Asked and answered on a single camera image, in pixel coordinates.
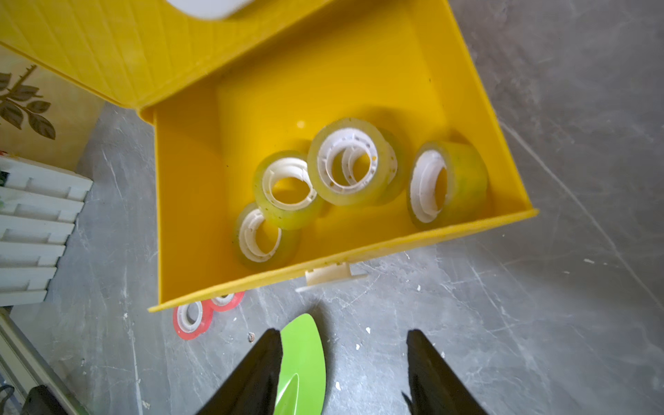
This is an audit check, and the green trowel yellow handle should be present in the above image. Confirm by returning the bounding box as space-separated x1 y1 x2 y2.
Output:
274 313 327 414

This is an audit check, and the yellow plastic drawer cabinet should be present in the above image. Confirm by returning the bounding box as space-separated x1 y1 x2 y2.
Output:
1 1 327 109

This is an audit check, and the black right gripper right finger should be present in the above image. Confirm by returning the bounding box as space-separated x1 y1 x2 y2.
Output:
406 330 488 415

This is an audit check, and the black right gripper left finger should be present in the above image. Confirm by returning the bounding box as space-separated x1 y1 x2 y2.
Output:
197 329 284 415

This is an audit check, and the yellow tape roll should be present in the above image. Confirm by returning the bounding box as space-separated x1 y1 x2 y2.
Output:
252 150 325 230
307 118 398 207
232 202 301 273
406 140 489 230

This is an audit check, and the yellow tape roll bottom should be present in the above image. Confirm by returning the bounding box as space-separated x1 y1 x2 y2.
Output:
252 150 325 230

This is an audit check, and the red tape roll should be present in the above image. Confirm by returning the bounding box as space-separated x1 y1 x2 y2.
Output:
173 300 214 341
205 292 245 312

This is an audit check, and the white flower planter box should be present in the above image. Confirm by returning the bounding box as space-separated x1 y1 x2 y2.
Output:
1 151 93 307

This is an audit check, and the yellow drawer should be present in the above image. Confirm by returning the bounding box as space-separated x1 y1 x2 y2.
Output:
140 1 537 310

